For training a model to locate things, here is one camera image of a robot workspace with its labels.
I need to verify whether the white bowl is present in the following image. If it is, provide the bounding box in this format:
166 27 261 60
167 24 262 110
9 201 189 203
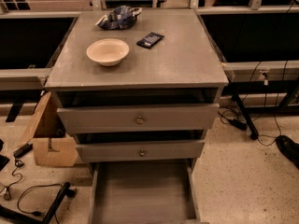
86 38 130 66

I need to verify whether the black table leg right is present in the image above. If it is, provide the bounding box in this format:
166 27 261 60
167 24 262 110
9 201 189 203
232 92 259 140

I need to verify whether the grey bottom drawer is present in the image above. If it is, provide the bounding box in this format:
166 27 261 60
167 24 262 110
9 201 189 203
88 160 208 224

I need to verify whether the blue crumpled chip bag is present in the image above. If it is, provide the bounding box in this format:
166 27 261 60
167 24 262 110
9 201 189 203
95 6 142 30

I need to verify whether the grey middle drawer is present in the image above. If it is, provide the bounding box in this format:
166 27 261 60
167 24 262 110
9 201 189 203
76 140 205 162

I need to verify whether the black shoe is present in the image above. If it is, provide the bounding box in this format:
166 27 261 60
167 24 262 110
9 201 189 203
276 135 299 169

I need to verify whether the black stand leg left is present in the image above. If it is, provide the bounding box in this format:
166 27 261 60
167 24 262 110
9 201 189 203
0 182 76 224

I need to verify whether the grey top drawer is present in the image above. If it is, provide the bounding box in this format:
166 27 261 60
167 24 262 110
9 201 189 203
57 104 219 134

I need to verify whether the grey drawer cabinet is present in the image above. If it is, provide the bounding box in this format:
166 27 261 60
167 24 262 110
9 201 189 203
44 8 230 173

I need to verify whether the black cable on floor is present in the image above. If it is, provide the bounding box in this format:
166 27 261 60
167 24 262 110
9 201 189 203
0 158 25 202

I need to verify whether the black power adapter with cable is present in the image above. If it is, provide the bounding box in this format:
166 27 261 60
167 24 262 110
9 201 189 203
218 105 247 131

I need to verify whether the cardboard box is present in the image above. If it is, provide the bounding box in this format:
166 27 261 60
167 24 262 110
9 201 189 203
18 92 81 167

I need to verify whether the grey drawer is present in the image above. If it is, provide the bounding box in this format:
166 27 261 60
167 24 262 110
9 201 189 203
88 160 208 224
57 104 219 134
76 140 205 162

